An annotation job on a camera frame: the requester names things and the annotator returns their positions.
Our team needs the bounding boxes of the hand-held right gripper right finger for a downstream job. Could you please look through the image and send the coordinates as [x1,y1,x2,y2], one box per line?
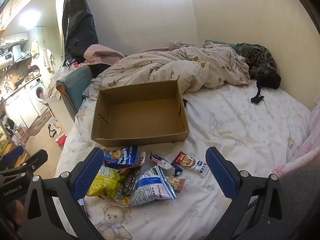
[205,147,298,240]

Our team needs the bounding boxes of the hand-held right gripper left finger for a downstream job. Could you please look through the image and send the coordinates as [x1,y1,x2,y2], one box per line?
[21,147,105,240]

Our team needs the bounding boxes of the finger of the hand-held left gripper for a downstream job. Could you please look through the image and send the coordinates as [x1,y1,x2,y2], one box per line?
[15,149,48,172]
[0,146,25,167]

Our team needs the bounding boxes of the yellow green snack packet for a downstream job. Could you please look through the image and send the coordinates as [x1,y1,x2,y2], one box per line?
[86,165,123,201]

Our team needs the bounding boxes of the red white snack bar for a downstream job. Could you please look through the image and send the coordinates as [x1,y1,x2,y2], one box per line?
[172,151,210,178]

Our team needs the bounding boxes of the blue cartoon snack packet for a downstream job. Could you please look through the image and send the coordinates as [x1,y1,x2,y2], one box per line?
[103,146,138,168]

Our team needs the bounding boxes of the dark clear snack packet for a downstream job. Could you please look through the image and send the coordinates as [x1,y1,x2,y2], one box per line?
[121,166,142,197]

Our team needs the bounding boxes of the small pink snack packet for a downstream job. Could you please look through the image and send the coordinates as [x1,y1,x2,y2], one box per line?
[166,176,186,193]

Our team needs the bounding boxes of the purple white snack packet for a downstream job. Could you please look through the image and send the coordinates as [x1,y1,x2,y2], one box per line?
[150,152,184,177]

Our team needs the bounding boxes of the white blue snack packet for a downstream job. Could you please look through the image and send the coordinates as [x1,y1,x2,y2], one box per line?
[122,166,177,207]

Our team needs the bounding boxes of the brown cardboard box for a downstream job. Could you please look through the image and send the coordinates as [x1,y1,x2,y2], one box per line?
[91,80,190,147]

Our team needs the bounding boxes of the person's left hand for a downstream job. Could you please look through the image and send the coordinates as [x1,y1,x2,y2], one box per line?
[4,200,25,233]

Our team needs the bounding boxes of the brown floor rug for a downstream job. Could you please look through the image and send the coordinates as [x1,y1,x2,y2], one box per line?
[26,114,52,137]

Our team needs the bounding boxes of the white orange paper bag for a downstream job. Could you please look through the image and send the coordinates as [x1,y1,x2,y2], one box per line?
[47,120,67,146]

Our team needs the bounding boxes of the white kitchen cabinet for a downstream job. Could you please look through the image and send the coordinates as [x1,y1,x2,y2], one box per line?
[4,87,40,130]

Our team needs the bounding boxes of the white floral bed sheet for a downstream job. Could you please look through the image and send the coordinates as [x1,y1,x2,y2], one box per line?
[55,80,313,240]

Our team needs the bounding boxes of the white washing machine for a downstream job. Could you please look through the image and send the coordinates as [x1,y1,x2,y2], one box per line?
[25,77,48,117]

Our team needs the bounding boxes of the teal bed headboard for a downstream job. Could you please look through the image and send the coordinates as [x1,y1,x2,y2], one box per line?
[55,64,112,123]

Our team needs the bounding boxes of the floral cloth pile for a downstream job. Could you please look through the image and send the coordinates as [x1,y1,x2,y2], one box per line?
[45,66,75,98]

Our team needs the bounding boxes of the white water heater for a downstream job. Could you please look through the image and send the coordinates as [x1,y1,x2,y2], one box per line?
[0,44,23,63]

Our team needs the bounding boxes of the checkered bear quilt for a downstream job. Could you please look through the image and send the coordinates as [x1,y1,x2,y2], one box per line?
[82,41,251,98]

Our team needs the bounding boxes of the pink cloth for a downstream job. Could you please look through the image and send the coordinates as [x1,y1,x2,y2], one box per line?
[80,44,125,67]

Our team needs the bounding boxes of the camouflage jacket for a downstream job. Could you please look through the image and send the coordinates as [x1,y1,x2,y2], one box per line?
[236,42,278,78]

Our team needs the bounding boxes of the teal pillow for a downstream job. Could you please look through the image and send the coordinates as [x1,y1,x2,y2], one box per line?
[205,39,238,50]

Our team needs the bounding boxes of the black hanging garment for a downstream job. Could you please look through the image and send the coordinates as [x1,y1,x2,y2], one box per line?
[62,0,99,58]

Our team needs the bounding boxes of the black cloth with cord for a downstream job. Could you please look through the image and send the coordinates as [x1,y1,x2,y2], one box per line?
[251,73,282,104]

